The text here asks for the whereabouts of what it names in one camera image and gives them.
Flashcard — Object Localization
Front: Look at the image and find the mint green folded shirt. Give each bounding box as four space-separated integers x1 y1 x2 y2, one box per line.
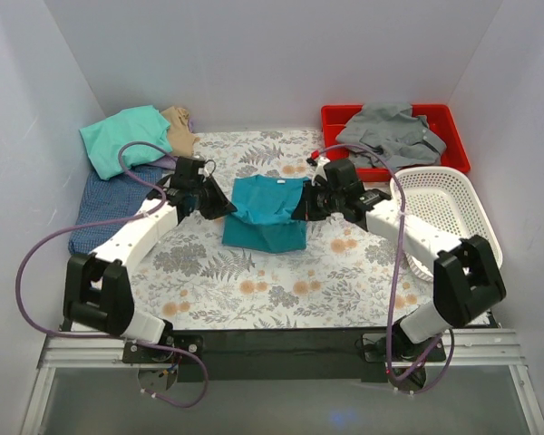
80 105 171 180

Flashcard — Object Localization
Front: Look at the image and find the beige folded garment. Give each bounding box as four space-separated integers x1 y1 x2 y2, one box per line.
160 106 199 157

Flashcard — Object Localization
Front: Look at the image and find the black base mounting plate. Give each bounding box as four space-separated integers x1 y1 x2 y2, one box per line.
121 327 445 385

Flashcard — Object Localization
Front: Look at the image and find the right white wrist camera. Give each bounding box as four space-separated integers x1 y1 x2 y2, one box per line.
307 156 330 186

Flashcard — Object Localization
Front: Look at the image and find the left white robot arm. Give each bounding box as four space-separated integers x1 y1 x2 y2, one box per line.
63 158 237 363

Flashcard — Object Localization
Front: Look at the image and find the grey crumpled shirt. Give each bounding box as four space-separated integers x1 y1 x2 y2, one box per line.
336 102 447 171

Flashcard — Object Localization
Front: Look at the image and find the teal t shirt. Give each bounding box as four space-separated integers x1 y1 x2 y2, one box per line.
222 175 308 254

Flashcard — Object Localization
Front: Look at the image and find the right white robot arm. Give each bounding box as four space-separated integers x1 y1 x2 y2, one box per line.
292 157 507 361

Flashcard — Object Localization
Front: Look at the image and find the lavender folded garment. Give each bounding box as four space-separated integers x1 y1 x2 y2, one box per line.
155 115 196 171

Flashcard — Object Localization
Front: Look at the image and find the blue checkered folded shirt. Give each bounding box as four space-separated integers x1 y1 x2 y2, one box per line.
68 171 151 255

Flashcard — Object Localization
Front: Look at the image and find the floral patterned table mat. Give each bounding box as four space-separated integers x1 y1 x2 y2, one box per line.
72 130 491 331

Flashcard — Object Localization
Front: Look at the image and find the aluminium frame rail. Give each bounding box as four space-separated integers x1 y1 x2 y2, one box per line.
22 328 544 434

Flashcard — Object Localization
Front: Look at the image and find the white perforated plastic basket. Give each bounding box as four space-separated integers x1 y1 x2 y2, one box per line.
390 166 503 266

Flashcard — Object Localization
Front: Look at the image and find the red plastic tray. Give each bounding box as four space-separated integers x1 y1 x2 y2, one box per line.
320 102 471 174

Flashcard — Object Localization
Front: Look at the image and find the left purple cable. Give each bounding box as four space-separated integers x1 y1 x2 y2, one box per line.
15 142 209 408

